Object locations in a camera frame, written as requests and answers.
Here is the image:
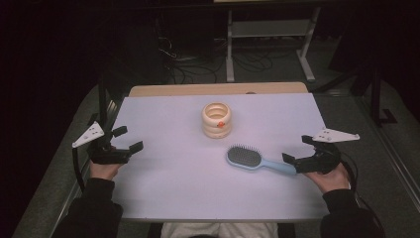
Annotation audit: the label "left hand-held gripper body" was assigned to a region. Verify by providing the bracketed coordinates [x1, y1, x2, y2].
[71, 121, 132, 166]

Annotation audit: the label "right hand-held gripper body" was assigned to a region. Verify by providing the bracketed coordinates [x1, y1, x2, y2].
[295, 128, 361, 176]

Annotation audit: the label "blue hairbrush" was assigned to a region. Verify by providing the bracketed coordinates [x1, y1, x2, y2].
[225, 144, 298, 176]

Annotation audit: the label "cream ringed cup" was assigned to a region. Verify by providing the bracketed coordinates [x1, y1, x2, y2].
[201, 101, 233, 140]

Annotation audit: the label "person's left hand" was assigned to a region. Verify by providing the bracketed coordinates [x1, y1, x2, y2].
[89, 161, 124, 181]

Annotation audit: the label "person's right hand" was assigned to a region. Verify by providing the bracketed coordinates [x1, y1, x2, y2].
[303, 164, 352, 194]

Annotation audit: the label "black metal stand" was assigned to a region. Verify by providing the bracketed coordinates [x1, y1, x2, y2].
[368, 65, 398, 127]
[96, 70, 132, 135]

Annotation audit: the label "beige wooden table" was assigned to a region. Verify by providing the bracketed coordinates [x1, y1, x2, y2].
[128, 81, 309, 98]

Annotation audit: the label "person's light trousers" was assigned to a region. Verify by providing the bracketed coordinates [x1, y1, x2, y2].
[159, 222, 280, 238]

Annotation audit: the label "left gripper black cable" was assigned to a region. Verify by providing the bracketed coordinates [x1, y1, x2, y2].
[71, 146, 86, 193]

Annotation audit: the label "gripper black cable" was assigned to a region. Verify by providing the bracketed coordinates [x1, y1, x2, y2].
[71, 146, 86, 193]
[339, 151, 386, 234]

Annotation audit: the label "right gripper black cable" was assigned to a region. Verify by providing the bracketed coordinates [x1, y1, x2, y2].
[339, 151, 386, 234]

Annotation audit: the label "black floor cables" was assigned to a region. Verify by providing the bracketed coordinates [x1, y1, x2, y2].
[157, 35, 229, 84]

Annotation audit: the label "white metal desk frame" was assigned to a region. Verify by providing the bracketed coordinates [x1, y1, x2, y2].
[225, 6, 322, 83]

